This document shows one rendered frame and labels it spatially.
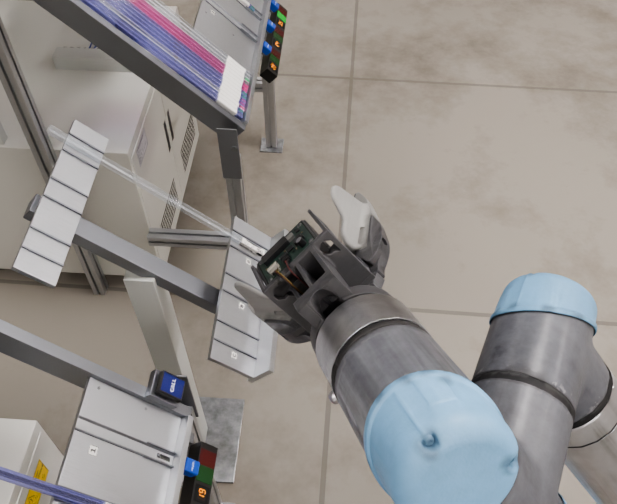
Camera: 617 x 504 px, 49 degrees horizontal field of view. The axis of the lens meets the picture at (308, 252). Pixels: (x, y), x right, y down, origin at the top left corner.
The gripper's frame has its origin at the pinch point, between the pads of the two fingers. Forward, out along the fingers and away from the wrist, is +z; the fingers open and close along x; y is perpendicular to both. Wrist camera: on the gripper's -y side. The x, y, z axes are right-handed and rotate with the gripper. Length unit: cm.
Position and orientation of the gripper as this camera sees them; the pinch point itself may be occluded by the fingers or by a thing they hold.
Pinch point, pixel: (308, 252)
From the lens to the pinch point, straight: 67.2
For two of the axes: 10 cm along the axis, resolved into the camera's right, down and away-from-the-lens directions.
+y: -6.5, -6.1, -4.5
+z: -2.6, -3.7, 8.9
